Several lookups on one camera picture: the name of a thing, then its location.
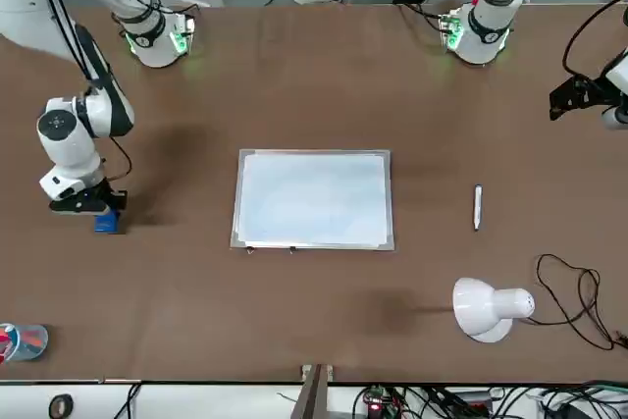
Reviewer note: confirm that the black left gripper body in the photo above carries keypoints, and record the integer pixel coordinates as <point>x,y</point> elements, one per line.
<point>599,92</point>

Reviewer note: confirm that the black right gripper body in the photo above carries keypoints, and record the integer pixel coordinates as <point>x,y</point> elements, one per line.
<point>93,198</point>

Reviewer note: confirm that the blue whiteboard eraser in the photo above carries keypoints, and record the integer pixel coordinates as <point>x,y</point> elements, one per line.
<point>108,223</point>

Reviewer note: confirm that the white whiteboard marker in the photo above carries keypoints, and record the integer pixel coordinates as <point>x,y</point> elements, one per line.
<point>477,208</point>

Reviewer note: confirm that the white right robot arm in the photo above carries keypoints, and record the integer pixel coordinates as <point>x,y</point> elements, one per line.
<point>64,139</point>

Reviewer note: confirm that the orange marker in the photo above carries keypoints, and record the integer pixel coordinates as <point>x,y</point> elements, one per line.
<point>33,339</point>

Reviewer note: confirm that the red marker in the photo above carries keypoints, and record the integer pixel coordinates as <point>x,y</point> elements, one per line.
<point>5,338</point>

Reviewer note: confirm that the silver framed whiteboard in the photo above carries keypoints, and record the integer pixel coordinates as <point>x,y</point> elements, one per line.
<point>314,198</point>

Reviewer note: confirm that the clear plastic pen cup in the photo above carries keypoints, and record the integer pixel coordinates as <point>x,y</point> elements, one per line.
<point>29,343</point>

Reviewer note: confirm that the black tape roll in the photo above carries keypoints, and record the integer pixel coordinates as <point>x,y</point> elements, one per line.
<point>61,405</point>

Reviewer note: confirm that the white desk lamp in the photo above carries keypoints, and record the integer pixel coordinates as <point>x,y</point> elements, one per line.
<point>486,308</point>

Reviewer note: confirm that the black power strip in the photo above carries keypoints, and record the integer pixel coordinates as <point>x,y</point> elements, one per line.
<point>473,399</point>

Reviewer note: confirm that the green circuit board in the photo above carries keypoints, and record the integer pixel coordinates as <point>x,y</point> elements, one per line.
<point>378,402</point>

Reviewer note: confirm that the aluminium frame post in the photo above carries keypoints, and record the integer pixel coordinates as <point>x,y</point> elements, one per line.
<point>314,394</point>

